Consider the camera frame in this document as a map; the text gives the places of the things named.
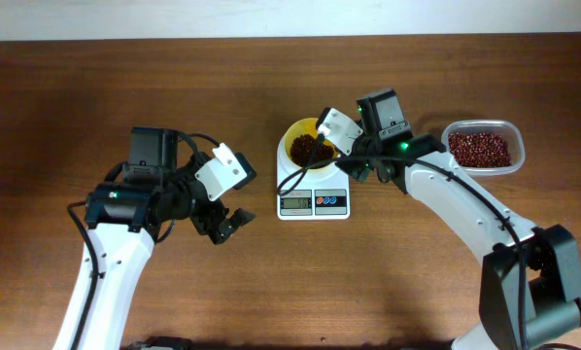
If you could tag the red beans in bowl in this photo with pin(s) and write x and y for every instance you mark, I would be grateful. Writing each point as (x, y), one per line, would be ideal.
(307, 149)

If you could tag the white digital kitchen scale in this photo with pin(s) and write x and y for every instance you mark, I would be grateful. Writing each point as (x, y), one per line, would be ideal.
(317, 197)

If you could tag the clear plastic container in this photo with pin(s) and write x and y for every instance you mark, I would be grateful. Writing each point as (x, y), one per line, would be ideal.
(507, 130)

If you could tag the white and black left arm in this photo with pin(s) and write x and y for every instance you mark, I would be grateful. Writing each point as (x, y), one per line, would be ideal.
(166, 179)

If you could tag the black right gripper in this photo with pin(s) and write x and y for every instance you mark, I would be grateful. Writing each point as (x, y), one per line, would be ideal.
(358, 171)

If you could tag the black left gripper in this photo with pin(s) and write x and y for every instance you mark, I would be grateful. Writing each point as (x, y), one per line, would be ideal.
(207, 224)

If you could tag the yellow plastic bowl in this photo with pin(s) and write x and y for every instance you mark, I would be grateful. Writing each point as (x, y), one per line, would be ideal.
(286, 162)

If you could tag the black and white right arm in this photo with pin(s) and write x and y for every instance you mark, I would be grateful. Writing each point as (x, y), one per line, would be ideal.
(530, 290)

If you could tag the yellow plastic measuring scoop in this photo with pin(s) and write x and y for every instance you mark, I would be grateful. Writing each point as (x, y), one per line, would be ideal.
(302, 127)

